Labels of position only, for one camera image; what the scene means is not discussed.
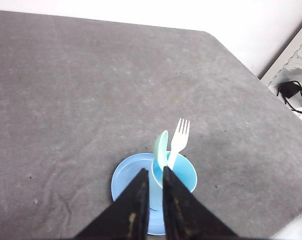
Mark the white shelf unit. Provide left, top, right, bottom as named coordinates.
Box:
left=261, top=28, right=302, bottom=120

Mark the light blue plastic cup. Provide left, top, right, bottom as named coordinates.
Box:
left=148, top=150, right=198, bottom=212

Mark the blue plastic plate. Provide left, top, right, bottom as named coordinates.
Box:
left=110, top=152, right=166, bottom=236

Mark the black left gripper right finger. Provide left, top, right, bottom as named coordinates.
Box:
left=163, top=166, right=238, bottom=240

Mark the mint green plastic spoon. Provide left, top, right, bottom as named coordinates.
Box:
left=154, top=130, right=168, bottom=171

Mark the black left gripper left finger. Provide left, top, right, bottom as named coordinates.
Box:
left=74, top=173, right=149, bottom=240

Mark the white plastic fork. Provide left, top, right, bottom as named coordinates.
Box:
left=168, top=118, right=190, bottom=170

